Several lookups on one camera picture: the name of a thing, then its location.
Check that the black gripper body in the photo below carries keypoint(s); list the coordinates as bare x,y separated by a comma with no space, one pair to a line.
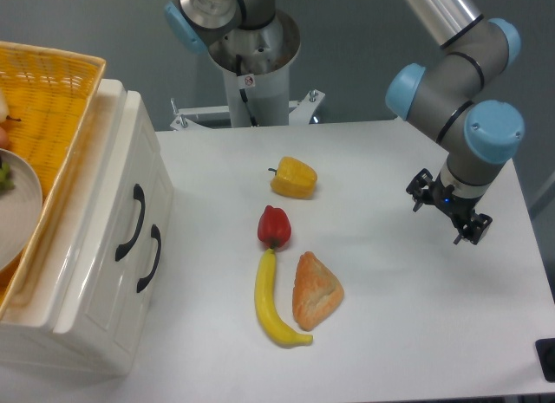
459,209

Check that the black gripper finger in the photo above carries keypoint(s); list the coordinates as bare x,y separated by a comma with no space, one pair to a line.
471,228
421,188

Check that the black top drawer handle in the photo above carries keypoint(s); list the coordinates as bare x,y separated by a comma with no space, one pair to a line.
135,224

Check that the black drawer handle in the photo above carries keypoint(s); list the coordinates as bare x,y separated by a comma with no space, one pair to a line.
135,224
153,259

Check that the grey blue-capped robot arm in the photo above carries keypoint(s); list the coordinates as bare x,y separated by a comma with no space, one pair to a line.
479,137

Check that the white drawer cabinet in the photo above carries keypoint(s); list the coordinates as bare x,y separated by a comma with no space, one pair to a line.
27,326

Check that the yellow bell pepper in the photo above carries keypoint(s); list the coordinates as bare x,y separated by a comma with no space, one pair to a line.
293,178

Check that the triangular bread pastry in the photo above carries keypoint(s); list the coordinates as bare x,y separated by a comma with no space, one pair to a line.
317,292

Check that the red bell pepper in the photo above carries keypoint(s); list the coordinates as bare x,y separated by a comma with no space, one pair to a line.
274,228

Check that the yellow banana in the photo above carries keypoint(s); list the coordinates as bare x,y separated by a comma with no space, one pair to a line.
270,321

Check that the yellow wicker basket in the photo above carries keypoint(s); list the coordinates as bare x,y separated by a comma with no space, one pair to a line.
51,92

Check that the white plate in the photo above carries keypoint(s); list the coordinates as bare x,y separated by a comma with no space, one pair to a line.
20,208

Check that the green grapes on plate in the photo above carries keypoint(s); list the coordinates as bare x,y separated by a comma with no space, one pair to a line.
6,182

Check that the red fruit in basket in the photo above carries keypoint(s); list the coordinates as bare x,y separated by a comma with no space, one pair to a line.
4,139

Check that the pale pear in basket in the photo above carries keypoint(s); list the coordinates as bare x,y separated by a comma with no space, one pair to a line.
5,110

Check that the white metal base frame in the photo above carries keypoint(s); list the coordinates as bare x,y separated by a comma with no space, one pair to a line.
303,110

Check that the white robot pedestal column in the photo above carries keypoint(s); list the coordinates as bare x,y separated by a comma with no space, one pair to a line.
255,65

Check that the black lower drawer handle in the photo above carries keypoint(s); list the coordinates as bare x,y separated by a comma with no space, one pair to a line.
153,259

